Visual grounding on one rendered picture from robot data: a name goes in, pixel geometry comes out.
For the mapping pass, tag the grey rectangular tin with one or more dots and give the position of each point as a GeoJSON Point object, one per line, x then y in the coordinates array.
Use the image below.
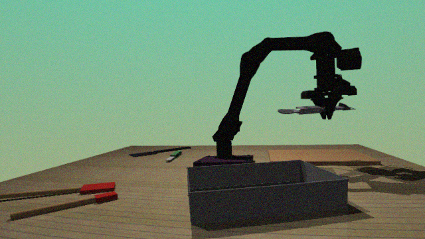
{"type": "Point", "coordinates": [223, 193]}

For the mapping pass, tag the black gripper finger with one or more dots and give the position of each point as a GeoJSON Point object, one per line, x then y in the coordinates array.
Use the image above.
{"type": "Point", "coordinates": [330, 104]}
{"type": "Point", "coordinates": [320, 103]}

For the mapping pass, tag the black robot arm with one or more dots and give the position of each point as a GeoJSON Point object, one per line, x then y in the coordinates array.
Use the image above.
{"type": "Point", "coordinates": [325, 49]}

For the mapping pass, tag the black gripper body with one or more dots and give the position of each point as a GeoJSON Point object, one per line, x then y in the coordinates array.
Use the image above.
{"type": "Point", "coordinates": [325, 83]}

